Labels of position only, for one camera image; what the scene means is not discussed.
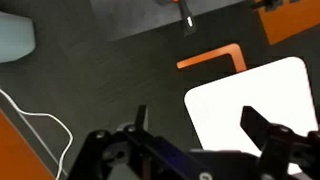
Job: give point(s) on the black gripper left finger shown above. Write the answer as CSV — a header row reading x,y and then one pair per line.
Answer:
x,y
141,116

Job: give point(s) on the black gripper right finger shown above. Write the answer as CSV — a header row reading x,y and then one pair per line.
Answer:
x,y
255,123

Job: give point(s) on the white side table orange base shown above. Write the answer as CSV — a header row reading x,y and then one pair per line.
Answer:
x,y
233,93

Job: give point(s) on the orange floor mat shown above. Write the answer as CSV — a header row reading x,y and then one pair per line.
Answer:
x,y
293,23

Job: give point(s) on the orange panel with grey edge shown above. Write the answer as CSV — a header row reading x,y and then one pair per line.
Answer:
x,y
16,156

